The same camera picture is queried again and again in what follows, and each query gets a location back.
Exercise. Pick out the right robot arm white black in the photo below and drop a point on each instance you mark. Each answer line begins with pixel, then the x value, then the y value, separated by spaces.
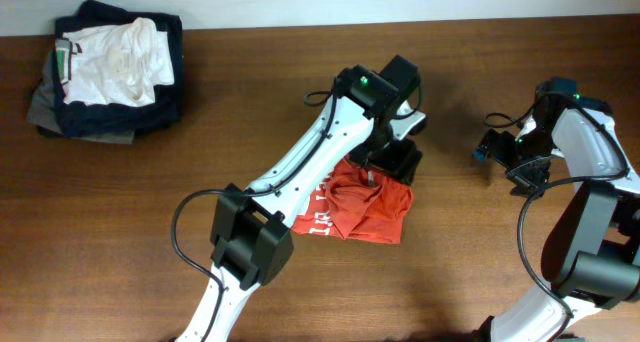
pixel 590 260

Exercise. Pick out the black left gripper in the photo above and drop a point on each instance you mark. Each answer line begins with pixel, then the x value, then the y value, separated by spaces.
pixel 395 164

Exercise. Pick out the white folded t-shirt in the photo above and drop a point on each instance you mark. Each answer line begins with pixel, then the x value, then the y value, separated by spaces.
pixel 114 64

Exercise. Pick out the red orange printed t-shirt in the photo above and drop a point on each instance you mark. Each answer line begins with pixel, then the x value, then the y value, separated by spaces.
pixel 358 204

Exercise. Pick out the grey folded garment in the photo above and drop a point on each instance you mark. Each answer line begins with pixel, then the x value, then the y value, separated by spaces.
pixel 41 112

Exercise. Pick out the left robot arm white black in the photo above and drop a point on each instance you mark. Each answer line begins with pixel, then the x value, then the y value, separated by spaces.
pixel 366 117

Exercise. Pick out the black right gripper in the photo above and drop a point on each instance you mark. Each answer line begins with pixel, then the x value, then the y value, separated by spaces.
pixel 532 182

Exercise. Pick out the navy folded garment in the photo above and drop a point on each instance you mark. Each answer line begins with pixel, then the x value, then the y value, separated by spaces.
pixel 78 120

